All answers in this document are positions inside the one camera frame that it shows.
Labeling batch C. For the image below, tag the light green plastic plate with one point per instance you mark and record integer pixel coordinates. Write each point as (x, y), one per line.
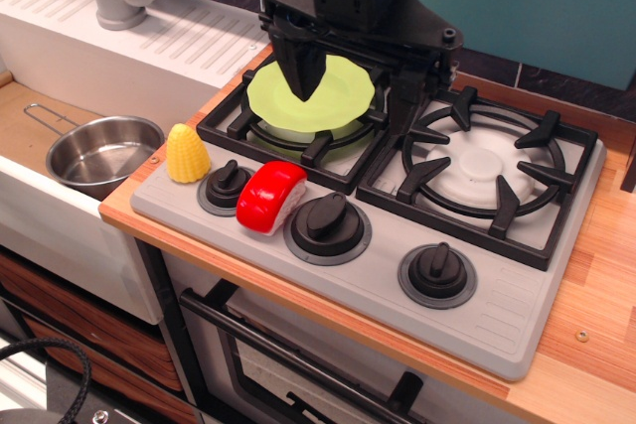
(344, 93)

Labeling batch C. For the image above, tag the black middle stove knob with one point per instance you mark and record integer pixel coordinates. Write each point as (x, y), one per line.
(328, 231)

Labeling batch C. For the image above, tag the yellow toy corn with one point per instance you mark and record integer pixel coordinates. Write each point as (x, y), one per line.
(187, 157)

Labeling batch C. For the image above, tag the red salmon sushi toy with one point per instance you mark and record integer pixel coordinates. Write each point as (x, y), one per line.
(270, 196)

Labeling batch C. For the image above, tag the black oven door handle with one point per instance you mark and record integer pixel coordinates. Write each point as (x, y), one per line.
(212, 308)

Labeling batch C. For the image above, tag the white toy sink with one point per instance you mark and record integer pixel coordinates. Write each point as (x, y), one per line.
(58, 64)

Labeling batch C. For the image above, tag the stainless steel pot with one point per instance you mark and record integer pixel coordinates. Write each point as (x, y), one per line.
(96, 157)

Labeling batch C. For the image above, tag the black burner grate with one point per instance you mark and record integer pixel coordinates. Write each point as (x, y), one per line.
(335, 159)
(508, 181)

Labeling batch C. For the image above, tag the white toy oven door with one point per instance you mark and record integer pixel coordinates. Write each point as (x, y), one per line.
(268, 391)

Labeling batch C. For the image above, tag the grey toy stove top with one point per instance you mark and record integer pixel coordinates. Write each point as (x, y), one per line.
(498, 329)

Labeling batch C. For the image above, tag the black stove knob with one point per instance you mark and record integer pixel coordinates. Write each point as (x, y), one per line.
(328, 231)
(437, 276)
(218, 193)

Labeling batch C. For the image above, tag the black left stove knob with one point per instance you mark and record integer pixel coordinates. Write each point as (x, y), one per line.
(218, 193)

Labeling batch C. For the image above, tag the black left burner grate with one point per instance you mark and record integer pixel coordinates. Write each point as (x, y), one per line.
(335, 159)

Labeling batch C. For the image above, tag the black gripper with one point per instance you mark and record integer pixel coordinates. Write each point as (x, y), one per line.
(302, 31)

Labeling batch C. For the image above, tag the black right stove knob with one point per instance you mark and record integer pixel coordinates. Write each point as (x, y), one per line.
(437, 276)

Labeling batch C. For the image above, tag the black right burner grate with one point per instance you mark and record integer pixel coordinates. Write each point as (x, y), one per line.
(508, 181)

